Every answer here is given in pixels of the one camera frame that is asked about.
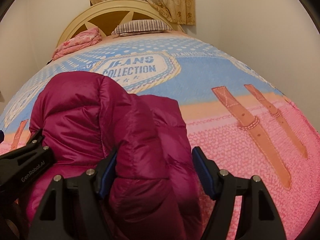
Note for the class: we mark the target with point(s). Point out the striped grey pillow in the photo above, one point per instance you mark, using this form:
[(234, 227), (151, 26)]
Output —
[(141, 26)]

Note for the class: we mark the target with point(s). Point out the blue pink printed bedspread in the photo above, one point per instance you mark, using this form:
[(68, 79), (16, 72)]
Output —
[(255, 154)]

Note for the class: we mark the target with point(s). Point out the cream wooden headboard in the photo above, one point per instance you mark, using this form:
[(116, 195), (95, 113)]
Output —
[(108, 15)]

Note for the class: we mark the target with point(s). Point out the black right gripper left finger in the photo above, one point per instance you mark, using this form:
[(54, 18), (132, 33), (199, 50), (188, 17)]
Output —
[(73, 208)]

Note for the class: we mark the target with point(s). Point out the magenta quilted down jacket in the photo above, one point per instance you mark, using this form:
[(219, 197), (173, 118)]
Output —
[(83, 117)]

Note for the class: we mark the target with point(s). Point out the folded pink blanket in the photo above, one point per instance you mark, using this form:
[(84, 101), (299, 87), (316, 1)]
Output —
[(83, 40)]

